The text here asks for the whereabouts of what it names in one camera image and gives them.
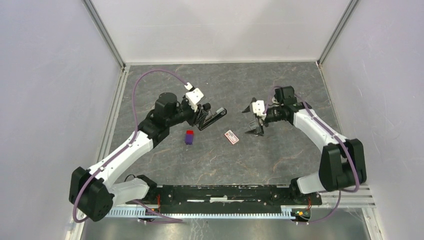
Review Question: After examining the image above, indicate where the black stapler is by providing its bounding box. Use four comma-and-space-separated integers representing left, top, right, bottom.
203, 107, 227, 130

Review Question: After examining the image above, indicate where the staple tray box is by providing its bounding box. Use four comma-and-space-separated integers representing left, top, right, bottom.
248, 120, 259, 130

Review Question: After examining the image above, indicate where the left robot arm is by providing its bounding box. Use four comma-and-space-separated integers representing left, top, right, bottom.
69, 88, 211, 223

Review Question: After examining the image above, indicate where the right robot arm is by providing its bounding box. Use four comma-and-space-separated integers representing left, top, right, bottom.
243, 86, 367, 204

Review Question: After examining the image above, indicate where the purple red block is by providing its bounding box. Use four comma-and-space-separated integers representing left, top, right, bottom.
184, 130, 194, 145

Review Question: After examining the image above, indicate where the red white staple box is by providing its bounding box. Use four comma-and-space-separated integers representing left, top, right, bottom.
224, 130, 240, 145

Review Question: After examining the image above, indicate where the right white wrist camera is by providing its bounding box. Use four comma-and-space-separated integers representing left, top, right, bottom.
250, 100, 267, 120

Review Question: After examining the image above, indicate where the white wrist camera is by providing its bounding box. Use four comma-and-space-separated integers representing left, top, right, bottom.
184, 82, 204, 112
250, 100, 267, 120

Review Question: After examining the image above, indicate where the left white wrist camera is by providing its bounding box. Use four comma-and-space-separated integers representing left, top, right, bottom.
184, 82, 204, 112

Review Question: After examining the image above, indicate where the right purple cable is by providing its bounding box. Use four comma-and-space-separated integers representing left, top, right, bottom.
272, 86, 361, 226

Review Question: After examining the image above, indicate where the purple cable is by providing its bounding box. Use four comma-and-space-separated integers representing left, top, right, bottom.
72, 68, 190, 224
272, 86, 361, 226

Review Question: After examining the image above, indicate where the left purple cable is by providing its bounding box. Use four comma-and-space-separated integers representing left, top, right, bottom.
72, 68, 190, 224

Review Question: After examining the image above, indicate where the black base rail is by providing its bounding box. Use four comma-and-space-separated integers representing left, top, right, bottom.
153, 184, 323, 214

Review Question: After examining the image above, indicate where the white cable duct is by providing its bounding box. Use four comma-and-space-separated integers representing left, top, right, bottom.
105, 205, 296, 220

